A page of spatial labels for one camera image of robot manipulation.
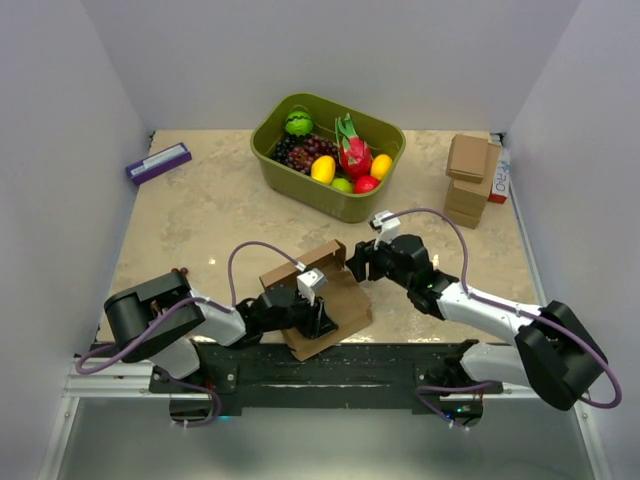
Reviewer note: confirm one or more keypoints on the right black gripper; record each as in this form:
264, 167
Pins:
365, 253

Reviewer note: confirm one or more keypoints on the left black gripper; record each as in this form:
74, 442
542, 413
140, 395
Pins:
317, 322

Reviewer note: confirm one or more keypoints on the brown cardboard paper box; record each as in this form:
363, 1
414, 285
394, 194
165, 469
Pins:
346, 302

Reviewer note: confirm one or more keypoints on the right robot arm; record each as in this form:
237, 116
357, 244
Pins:
544, 348

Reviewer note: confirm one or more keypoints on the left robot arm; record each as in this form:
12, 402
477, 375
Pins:
155, 320

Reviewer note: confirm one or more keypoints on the top folded cardboard box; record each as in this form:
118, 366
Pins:
467, 158

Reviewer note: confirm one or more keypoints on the white red printed box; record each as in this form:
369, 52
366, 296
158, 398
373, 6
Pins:
501, 182

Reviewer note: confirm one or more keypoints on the purple flat box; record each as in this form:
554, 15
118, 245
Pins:
158, 163

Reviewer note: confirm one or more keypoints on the red apple toy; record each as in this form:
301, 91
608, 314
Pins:
365, 184

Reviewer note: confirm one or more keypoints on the green lime toy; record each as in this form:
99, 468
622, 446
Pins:
342, 184

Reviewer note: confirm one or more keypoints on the yellow mango toy right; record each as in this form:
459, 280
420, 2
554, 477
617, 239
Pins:
381, 166

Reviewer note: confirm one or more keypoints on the yellow mango toy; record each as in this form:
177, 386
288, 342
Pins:
323, 169
381, 166

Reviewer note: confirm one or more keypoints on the yellow mango toy left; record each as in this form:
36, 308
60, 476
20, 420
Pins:
323, 169

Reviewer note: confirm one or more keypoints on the pink dragon fruit toy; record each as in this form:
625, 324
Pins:
355, 155

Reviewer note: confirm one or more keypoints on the red grape bunch in bin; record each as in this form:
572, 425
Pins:
310, 148

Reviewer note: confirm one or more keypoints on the olive green plastic bin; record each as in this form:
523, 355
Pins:
382, 138

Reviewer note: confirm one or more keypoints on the dark purple grape bunch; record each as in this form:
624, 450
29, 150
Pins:
283, 151

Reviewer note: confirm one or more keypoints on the stack of folded cardboard boxes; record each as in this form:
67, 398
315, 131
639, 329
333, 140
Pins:
465, 202

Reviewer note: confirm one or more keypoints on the green watermelon toy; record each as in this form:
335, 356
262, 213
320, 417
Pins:
298, 123

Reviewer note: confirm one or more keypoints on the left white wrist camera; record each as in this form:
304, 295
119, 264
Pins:
309, 284

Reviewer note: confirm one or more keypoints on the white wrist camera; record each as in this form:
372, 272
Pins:
309, 284
386, 225

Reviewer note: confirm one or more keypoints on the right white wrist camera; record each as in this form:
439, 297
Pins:
386, 225

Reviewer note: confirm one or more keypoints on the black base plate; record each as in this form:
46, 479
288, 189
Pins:
345, 376

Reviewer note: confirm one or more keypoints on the aluminium frame rail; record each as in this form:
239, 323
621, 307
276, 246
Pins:
112, 427

